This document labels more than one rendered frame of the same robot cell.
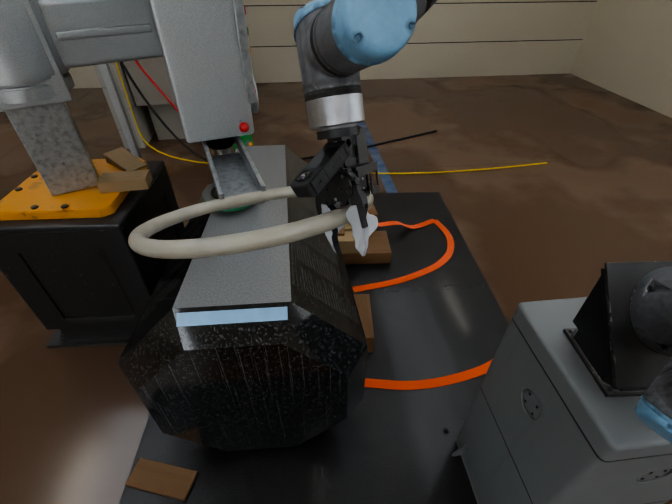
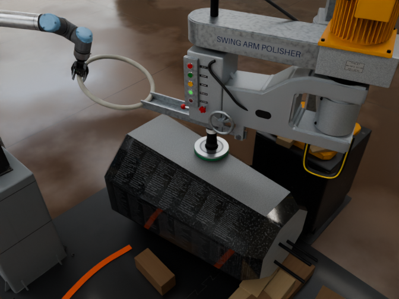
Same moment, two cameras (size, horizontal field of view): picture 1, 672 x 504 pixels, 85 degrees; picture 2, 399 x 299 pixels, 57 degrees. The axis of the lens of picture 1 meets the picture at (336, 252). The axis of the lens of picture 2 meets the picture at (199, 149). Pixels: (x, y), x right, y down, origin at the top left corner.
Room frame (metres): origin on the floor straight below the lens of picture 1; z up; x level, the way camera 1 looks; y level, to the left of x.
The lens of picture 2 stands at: (2.52, -0.83, 2.34)
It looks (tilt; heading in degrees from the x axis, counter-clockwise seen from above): 40 degrees down; 138
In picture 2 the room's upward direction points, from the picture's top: straight up
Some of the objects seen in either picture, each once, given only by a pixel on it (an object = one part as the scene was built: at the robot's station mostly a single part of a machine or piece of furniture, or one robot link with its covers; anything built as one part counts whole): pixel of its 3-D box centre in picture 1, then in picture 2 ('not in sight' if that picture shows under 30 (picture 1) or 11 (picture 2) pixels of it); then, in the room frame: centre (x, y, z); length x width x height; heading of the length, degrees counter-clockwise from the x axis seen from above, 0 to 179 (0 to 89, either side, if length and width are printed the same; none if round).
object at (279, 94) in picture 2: not in sight; (281, 104); (1.63, 0.54, 1.30); 0.74 x 0.23 x 0.49; 22
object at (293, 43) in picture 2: not in sight; (282, 44); (1.59, 0.54, 1.62); 0.96 x 0.25 x 0.17; 22
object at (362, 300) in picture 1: (359, 322); (154, 270); (1.28, -0.13, 0.07); 0.30 x 0.12 x 0.12; 1
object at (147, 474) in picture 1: (161, 478); not in sight; (0.55, 0.67, 0.02); 0.25 x 0.10 x 0.01; 78
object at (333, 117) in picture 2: not in sight; (337, 109); (1.87, 0.65, 1.34); 0.19 x 0.19 x 0.20
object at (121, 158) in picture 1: (125, 159); (325, 144); (1.69, 1.03, 0.80); 0.20 x 0.10 x 0.05; 54
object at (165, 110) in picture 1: (181, 83); not in sight; (4.41, 1.73, 0.43); 1.30 x 0.62 x 0.86; 6
